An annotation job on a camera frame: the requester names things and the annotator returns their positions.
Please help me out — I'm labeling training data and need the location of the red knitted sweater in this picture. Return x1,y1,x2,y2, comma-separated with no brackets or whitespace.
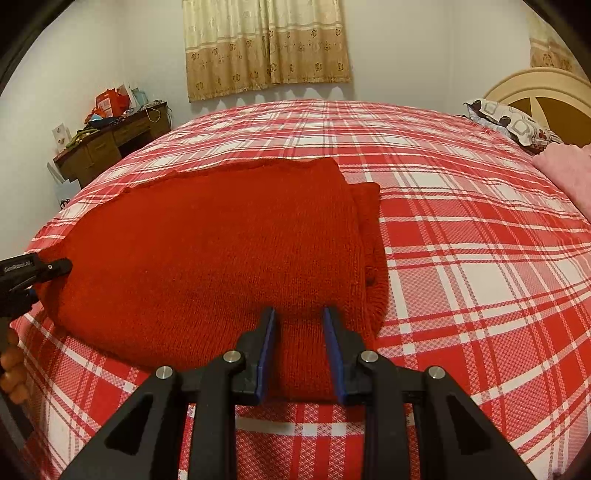
35,158,389,402

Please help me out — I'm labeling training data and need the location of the left hand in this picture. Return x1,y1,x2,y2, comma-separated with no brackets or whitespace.
1,327,29,405

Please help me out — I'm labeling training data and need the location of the white blue paper bag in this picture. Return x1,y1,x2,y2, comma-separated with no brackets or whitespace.
46,162,81,210

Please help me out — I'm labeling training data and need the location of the brown wooden desk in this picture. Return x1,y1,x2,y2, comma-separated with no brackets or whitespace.
50,101,171,188

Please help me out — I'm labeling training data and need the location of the white card on desk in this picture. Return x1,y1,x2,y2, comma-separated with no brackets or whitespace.
52,124,71,153

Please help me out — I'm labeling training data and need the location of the red plaid bed sheet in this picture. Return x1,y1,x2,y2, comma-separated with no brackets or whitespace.
13,100,590,479

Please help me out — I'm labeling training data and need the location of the red gift box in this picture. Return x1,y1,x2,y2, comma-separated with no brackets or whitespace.
95,89,130,118

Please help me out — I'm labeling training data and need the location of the beige patterned curtain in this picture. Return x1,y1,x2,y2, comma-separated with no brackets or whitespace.
182,0,352,102

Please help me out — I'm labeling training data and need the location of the pink blanket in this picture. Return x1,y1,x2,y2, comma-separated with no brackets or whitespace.
533,143,591,220

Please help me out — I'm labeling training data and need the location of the patterned pillow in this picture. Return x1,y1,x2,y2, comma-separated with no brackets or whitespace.
464,98,563,154

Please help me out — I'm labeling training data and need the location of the beige wooden headboard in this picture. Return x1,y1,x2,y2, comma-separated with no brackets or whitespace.
484,67,591,147

